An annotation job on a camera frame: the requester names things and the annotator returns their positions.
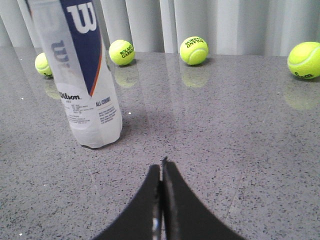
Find tennis ball centre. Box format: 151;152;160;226
179;36;209;66

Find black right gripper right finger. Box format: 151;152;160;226
162;157;243;240

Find tennis ball Wilson logo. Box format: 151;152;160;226
287;41;320;80

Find tennis ball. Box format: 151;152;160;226
179;36;209;66
34;52;53;77

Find grey white curtain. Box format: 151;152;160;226
0;0;320;57

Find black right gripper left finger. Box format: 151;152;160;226
94;165;160;240

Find tennis ball far right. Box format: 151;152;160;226
34;52;53;77

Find white blue tennis ball can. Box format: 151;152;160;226
27;0;122;149

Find tennis ball Roland Garros left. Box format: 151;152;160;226
108;39;135;66

